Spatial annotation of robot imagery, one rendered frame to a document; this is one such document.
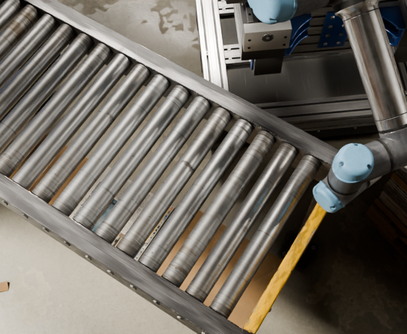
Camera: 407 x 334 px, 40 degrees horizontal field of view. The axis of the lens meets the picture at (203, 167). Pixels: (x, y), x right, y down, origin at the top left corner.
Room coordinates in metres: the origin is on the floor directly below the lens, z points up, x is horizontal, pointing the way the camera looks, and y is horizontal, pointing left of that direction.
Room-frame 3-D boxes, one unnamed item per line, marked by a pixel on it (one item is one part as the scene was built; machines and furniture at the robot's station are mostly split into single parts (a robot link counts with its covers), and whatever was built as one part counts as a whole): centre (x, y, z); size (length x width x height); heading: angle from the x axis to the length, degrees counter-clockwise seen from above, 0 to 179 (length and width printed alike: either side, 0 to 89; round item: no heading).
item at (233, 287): (0.41, -0.14, 0.77); 0.47 x 0.05 x 0.05; 144
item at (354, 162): (0.48, -0.32, 0.98); 0.11 x 0.08 x 0.11; 109
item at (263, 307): (0.35, -0.20, 0.81); 0.43 x 0.03 x 0.02; 144
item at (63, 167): (0.71, 0.28, 0.77); 0.47 x 0.05 x 0.05; 144
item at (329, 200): (0.47, -0.31, 0.88); 0.11 x 0.08 x 0.09; 124
